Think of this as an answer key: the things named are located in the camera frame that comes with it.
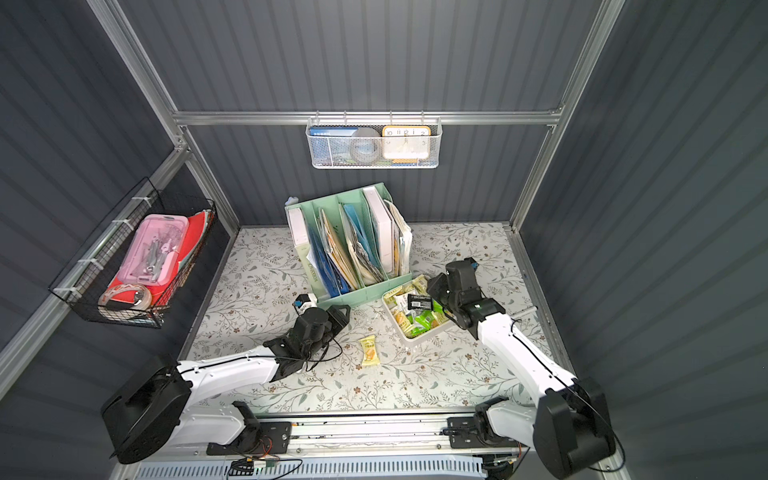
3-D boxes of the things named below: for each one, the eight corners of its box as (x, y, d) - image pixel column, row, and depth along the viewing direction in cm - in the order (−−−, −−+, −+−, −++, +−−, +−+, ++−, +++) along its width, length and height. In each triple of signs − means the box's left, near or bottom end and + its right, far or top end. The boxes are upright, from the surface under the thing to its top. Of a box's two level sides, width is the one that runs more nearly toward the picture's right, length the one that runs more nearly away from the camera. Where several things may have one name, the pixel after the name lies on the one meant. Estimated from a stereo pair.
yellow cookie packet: (363, 367, 87) (362, 364, 85) (359, 341, 92) (358, 337, 90) (380, 364, 87) (379, 361, 85) (375, 338, 93) (375, 334, 91)
